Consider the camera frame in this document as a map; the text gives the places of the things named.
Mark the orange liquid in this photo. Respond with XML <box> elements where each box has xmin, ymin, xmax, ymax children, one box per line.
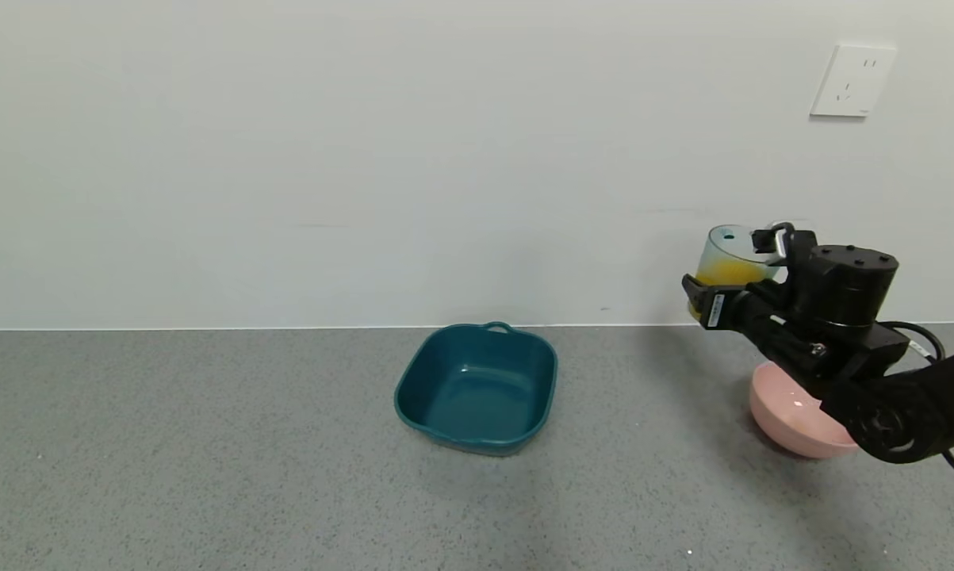
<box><xmin>692</xmin><ymin>262</ymin><xmax>776</xmax><ymax>320</ymax></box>

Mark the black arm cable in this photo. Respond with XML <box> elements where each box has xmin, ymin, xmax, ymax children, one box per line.
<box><xmin>881</xmin><ymin>320</ymin><xmax>954</xmax><ymax>473</ymax></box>

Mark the teal square plastic basin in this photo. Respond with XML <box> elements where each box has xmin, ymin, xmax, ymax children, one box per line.
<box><xmin>395</xmin><ymin>322</ymin><xmax>559</xmax><ymax>457</ymax></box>

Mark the white wall socket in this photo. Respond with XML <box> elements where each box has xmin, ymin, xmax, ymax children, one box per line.
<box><xmin>810</xmin><ymin>45</ymin><xmax>897</xmax><ymax>120</ymax></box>

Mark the ribbed translucent blue cup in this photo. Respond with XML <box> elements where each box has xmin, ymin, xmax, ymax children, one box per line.
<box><xmin>689</xmin><ymin>224</ymin><xmax>780</xmax><ymax>322</ymax></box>

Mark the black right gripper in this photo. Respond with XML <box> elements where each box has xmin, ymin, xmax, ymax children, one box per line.
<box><xmin>681</xmin><ymin>273</ymin><xmax>794</xmax><ymax>355</ymax></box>

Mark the pink round bowl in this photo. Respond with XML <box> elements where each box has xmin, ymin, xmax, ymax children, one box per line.
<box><xmin>749</xmin><ymin>361</ymin><xmax>862</xmax><ymax>459</ymax></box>

